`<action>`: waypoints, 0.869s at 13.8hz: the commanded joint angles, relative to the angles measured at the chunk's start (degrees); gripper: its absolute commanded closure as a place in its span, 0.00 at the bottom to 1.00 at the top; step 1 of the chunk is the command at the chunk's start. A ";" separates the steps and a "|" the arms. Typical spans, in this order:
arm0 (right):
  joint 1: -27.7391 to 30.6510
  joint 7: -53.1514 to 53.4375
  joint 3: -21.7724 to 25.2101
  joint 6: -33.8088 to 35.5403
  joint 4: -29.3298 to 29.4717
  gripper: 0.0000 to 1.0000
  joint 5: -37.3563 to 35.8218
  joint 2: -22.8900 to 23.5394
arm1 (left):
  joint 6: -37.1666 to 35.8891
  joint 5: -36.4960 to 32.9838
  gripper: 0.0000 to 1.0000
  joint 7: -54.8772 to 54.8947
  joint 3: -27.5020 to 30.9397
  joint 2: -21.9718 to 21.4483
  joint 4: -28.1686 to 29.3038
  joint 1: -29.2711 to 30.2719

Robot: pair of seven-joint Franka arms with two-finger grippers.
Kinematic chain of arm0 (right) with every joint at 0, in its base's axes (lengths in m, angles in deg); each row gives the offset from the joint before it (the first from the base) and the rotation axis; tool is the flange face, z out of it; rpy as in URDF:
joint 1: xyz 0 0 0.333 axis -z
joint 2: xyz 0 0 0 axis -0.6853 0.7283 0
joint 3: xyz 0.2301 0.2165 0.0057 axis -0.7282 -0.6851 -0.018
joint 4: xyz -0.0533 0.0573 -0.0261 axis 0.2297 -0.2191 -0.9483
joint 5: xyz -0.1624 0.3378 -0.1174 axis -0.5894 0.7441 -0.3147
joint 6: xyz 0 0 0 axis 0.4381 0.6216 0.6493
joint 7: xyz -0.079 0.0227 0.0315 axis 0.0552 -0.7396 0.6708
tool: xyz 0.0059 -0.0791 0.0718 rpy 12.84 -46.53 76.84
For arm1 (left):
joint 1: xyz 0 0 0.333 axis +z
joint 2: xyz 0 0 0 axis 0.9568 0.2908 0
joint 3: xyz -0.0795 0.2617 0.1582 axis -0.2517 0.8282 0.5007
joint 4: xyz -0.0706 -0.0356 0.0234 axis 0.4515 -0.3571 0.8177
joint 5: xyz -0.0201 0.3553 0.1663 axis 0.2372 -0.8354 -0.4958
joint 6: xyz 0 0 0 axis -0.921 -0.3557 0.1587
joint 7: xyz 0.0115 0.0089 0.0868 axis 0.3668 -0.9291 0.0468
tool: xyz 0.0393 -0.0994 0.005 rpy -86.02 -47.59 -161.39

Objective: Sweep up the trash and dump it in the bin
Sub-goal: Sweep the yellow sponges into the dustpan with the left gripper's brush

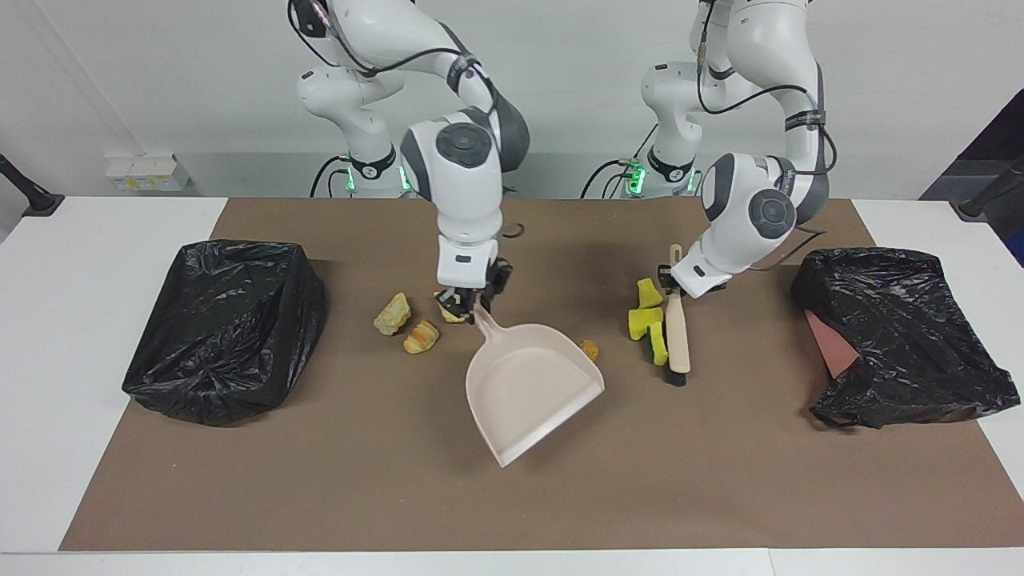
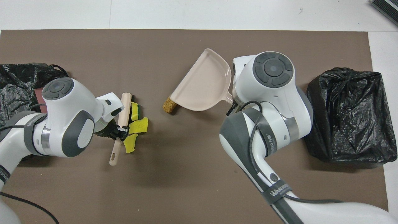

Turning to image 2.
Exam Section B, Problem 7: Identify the dark grey ribbed device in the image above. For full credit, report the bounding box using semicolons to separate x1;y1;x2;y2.
371;0;398;17

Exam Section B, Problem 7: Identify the brown cork lump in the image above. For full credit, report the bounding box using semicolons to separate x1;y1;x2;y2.
162;97;178;114

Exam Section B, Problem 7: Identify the black bag lined bin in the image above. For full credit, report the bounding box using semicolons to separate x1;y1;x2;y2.
303;67;390;165

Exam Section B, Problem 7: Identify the yellow sponge piece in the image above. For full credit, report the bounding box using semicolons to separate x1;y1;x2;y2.
128;117;149;135
131;102;142;121
124;134;139;153

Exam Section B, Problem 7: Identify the black bag with pink box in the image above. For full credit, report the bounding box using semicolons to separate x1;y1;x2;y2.
0;63;70;128

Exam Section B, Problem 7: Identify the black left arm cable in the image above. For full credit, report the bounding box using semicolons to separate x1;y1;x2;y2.
0;103;60;224

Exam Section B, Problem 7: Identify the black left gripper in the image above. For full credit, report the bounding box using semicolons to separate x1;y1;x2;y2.
94;121;129;141

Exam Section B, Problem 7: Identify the beige plastic dustpan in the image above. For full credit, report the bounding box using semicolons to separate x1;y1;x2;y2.
170;48;234;112

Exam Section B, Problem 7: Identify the beige hand brush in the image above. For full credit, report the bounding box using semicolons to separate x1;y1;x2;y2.
109;92;132;166

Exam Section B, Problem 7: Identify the brown table mat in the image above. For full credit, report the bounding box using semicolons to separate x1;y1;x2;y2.
0;29;390;224

